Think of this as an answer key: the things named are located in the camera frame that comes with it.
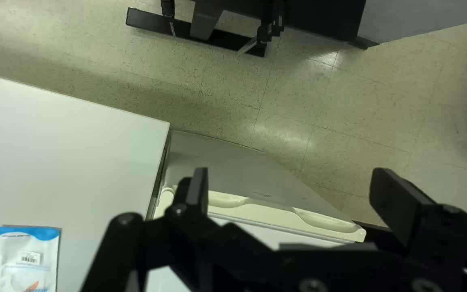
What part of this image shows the black desk leg base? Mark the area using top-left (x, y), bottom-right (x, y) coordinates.
top-left (125, 0), bottom-right (287, 58)

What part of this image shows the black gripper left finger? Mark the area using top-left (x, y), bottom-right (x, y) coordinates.
top-left (169, 165), bottom-right (211, 220)

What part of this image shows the dark cabinet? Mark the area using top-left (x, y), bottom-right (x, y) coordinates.
top-left (276, 0), bottom-right (379, 50)

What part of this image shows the blue and white packet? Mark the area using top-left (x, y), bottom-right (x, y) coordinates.
top-left (0, 223), bottom-right (63, 292)

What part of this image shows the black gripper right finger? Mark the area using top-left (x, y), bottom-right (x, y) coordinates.
top-left (368, 165), bottom-right (467, 262)

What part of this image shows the white drawer cabinet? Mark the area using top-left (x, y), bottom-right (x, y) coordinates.
top-left (148, 128), bottom-right (368, 246)

